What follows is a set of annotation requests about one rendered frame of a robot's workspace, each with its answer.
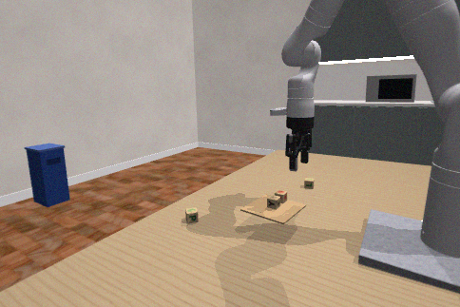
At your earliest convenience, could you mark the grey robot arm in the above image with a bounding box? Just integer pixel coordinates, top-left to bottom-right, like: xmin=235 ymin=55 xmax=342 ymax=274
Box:
xmin=270 ymin=0 xmax=460 ymax=258

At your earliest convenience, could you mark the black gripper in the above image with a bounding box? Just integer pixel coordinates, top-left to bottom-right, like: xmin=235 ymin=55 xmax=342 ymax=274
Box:
xmin=285 ymin=117 xmax=314 ymax=172

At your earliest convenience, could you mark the tan square mat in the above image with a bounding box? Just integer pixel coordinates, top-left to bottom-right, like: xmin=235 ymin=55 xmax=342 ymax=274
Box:
xmin=240 ymin=194 xmax=306 ymax=224

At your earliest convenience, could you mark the cream letter block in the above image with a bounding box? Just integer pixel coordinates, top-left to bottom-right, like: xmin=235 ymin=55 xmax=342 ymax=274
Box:
xmin=267 ymin=195 xmax=280 ymax=209
xmin=275 ymin=190 xmax=287 ymax=203
xmin=304 ymin=178 xmax=314 ymax=189
xmin=185 ymin=207 xmax=199 ymax=223

